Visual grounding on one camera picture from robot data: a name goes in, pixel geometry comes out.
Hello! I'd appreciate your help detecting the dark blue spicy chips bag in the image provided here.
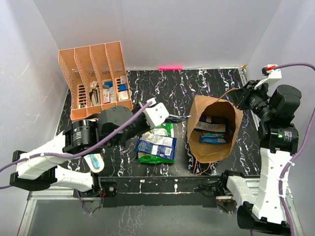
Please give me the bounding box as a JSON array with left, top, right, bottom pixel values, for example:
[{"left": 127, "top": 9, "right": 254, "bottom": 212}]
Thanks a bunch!
[{"left": 164, "top": 114, "right": 191, "bottom": 123}]

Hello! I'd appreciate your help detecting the light blue packaged tool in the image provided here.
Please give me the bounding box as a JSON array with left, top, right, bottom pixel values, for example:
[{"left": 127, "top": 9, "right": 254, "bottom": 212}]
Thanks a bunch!
[{"left": 84, "top": 153, "right": 105, "bottom": 173}]

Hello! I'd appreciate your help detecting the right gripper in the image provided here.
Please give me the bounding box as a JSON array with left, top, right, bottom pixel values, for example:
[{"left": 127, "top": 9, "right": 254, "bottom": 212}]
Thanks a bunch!
[{"left": 228, "top": 80, "right": 274, "bottom": 120}]

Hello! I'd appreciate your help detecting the pink tape strip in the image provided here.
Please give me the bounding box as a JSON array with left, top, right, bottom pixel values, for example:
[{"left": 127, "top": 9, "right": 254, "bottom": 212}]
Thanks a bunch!
[{"left": 158, "top": 65, "right": 183, "bottom": 71}]

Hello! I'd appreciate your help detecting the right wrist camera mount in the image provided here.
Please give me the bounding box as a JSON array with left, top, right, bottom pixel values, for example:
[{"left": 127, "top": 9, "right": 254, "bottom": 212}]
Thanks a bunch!
[{"left": 254, "top": 64, "right": 282, "bottom": 90}]

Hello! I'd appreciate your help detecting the white blue snack pack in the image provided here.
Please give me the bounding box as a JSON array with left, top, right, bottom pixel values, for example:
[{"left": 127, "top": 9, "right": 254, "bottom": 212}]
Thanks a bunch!
[{"left": 195, "top": 116, "right": 228, "bottom": 133}]

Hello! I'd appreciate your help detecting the blue snack bar pack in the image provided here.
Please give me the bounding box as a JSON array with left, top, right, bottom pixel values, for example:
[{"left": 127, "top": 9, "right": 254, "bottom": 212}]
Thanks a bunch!
[{"left": 199, "top": 136, "right": 228, "bottom": 144}]

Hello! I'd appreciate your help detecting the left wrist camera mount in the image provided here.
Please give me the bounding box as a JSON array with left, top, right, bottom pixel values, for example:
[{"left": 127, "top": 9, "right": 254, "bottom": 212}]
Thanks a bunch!
[{"left": 143, "top": 98, "right": 169, "bottom": 129}]

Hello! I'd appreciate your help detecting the teal red snack bag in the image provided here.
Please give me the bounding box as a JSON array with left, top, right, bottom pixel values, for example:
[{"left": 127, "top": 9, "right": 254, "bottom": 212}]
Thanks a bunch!
[{"left": 202, "top": 131, "right": 228, "bottom": 138}]

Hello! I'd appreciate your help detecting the aluminium front rail frame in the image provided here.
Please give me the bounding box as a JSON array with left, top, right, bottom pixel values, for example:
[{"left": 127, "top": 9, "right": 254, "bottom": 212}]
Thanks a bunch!
[{"left": 17, "top": 71, "right": 303, "bottom": 236}]

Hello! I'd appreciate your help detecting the black stapler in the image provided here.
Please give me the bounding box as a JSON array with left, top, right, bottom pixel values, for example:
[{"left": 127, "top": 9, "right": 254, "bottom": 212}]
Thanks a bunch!
[{"left": 89, "top": 89, "right": 100, "bottom": 106}]

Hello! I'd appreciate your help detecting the brown paper bag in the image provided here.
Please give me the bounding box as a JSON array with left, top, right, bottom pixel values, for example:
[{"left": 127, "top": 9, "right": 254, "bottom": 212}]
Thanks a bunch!
[{"left": 187, "top": 95, "right": 243, "bottom": 175}]

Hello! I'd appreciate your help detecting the peach desk file organizer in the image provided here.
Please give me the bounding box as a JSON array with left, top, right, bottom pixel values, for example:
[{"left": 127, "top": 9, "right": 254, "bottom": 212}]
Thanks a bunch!
[{"left": 58, "top": 41, "right": 133, "bottom": 121}]

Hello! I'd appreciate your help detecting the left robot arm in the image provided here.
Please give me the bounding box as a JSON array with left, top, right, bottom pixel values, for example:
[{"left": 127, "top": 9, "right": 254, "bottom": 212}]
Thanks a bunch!
[{"left": 9, "top": 106, "right": 155, "bottom": 196}]

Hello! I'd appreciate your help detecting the green chips bag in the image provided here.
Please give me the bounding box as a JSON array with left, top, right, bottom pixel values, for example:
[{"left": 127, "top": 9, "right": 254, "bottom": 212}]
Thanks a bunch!
[{"left": 137, "top": 123, "right": 175, "bottom": 164}]

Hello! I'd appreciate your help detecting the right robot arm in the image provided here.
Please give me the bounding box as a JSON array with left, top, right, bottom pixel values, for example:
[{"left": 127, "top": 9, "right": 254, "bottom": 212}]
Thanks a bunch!
[{"left": 219, "top": 80, "right": 302, "bottom": 236}]

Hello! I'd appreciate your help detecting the red white label box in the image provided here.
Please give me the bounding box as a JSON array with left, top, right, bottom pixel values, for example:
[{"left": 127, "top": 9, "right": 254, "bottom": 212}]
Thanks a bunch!
[{"left": 103, "top": 88, "right": 111, "bottom": 104}]

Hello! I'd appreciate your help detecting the white red small box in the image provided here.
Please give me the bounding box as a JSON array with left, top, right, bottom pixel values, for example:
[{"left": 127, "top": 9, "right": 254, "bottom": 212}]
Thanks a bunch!
[{"left": 118, "top": 90, "right": 129, "bottom": 101}]

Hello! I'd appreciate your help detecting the blue cookie snack pack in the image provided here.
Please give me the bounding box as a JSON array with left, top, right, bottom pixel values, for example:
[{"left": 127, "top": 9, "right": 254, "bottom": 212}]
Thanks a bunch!
[{"left": 134, "top": 133, "right": 177, "bottom": 161}]

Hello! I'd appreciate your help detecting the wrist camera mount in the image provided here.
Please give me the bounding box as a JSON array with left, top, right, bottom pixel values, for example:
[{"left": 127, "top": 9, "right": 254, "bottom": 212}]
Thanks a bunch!
[
  {"left": 143, "top": 98, "right": 169, "bottom": 129},
  {"left": 254, "top": 64, "right": 282, "bottom": 90}
]

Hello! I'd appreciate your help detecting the blue eraser box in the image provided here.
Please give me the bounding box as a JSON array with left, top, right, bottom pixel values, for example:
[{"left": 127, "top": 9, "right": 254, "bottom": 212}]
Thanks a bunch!
[{"left": 119, "top": 84, "right": 127, "bottom": 91}]

